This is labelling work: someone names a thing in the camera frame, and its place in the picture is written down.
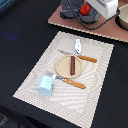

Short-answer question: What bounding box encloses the red tomato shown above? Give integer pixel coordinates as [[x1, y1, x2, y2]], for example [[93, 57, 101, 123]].
[[80, 4, 91, 16]]

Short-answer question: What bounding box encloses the pink toy stove top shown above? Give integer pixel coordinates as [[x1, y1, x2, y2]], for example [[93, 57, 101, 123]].
[[48, 6, 128, 43]]

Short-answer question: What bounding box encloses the beige woven placemat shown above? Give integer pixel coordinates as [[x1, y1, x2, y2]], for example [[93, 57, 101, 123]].
[[14, 32, 113, 128]]

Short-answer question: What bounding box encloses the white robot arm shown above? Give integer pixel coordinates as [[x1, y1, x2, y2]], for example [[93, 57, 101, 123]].
[[87, 0, 118, 19]]

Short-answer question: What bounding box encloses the brown grilled sausage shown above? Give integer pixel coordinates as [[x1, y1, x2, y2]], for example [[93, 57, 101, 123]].
[[70, 56, 75, 75]]

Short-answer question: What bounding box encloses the wooden handled knife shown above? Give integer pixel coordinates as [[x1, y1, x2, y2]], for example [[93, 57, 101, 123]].
[[58, 49, 97, 63]]

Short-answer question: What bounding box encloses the round wooden plate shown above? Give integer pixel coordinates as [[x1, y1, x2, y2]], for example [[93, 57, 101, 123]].
[[55, 55, 83, 78]]

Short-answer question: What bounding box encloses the beige bowl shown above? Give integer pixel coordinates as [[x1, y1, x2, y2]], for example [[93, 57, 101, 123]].
[[119, 5, 128, 30]]

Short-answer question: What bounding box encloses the wooden handled fork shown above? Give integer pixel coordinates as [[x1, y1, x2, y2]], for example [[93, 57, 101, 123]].
[[46, 71, 86, 89]]

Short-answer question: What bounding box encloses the large grey pot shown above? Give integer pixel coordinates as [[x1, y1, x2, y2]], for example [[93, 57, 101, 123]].
[[60, 0, 83, 19]]

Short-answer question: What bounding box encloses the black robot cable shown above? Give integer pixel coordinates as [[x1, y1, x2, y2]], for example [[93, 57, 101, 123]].
[[66, 0, 122, 31]]

